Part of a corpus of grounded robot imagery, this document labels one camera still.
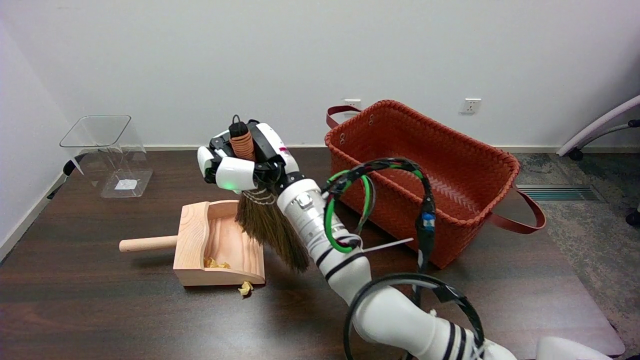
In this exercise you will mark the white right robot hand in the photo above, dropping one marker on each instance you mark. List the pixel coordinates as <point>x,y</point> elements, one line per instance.
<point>235,175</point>

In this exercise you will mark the brown straw hand broom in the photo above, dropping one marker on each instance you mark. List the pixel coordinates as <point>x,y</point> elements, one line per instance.
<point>272,230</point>

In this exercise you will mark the yellow paper ball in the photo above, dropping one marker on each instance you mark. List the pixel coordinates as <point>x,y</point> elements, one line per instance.
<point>209,262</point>
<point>245,288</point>
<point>222,264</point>

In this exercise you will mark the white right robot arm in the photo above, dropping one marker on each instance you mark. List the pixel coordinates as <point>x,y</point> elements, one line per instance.
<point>395,320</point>

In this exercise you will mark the wooden dustpan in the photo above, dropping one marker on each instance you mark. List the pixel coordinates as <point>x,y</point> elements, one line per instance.
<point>192,240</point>

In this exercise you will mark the clear plastic container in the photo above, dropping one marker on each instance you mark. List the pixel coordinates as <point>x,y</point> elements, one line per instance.
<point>125,185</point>

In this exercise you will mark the red woven basket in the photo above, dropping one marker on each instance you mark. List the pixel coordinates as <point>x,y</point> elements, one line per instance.
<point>450,150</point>

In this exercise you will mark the metal floor vent grille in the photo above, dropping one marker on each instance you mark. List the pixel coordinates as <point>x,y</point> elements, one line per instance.
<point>560,193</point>

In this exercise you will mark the office chair base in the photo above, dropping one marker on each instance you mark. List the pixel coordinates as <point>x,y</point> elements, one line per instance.
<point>600,125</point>

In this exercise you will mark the white wall outlet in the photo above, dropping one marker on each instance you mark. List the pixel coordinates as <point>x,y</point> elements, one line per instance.
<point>470,105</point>
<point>352,102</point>

